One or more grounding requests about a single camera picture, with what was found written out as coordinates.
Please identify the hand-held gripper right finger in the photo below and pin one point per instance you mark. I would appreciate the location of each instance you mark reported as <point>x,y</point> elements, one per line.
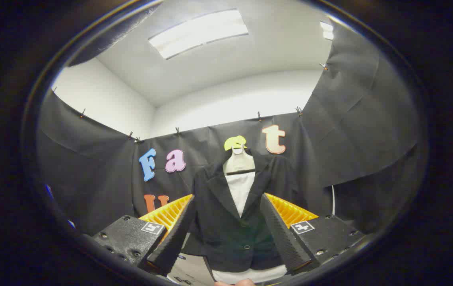
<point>282,242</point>

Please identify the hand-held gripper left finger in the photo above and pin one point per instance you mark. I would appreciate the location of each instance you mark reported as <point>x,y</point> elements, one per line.
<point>173,246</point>

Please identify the black suit jacket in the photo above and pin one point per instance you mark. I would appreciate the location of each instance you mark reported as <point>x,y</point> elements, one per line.
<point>218,234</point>

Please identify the white shirt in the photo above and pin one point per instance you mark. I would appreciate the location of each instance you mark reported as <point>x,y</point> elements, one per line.
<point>240,192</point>

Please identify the cream plastic hanger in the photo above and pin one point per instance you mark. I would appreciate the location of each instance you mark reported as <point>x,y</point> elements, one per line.
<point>239,163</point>

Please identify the black backdrop cloth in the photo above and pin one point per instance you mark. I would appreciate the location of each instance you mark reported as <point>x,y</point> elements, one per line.
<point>91,167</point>

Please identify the row of black cloth clips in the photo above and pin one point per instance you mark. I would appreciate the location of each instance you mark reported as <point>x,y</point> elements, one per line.
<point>177,131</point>

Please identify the large ceiling light panel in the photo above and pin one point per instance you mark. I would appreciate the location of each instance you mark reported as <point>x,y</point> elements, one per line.
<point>198,32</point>

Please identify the small ceiling light panel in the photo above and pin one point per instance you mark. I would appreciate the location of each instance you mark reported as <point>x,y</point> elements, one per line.
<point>327,31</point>

